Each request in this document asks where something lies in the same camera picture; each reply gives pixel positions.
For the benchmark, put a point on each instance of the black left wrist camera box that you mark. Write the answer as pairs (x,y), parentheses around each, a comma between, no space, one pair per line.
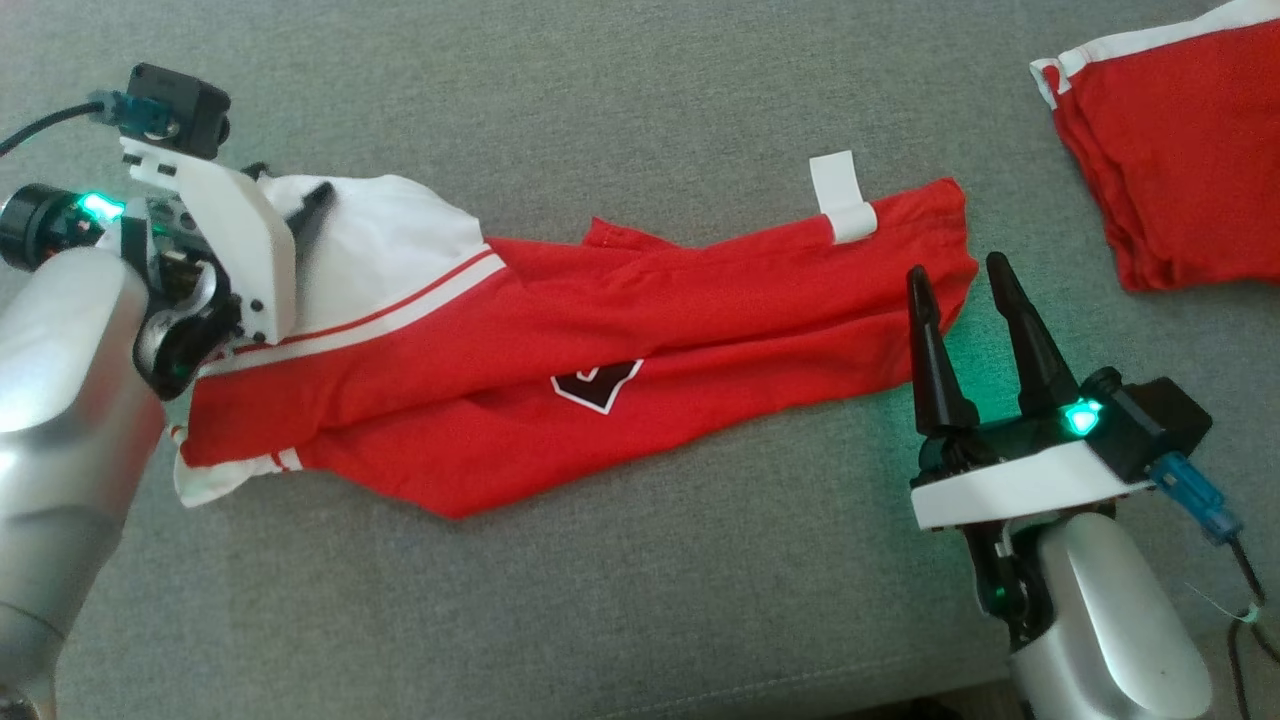
(185,105)

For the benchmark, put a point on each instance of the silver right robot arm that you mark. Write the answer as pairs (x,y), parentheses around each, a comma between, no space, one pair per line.
(1110,620)

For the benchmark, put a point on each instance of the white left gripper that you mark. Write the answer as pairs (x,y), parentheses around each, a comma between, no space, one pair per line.
(240,240)

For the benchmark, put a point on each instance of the red white-trimmed shorts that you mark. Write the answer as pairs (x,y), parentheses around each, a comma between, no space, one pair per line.
(1180,150)

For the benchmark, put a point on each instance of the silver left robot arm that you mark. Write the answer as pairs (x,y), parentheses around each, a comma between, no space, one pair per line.
(60,400)

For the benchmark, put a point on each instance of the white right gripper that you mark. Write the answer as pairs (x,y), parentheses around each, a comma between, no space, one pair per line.
(1010,475)

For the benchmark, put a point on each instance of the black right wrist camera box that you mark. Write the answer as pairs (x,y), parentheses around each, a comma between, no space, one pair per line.
(1160,425)

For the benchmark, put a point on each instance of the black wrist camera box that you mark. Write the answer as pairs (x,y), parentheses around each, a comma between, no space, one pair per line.
(185,105)
(1160,425)

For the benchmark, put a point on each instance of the red white basketball jersey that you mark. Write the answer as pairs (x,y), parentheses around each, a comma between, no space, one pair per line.
(600,320)

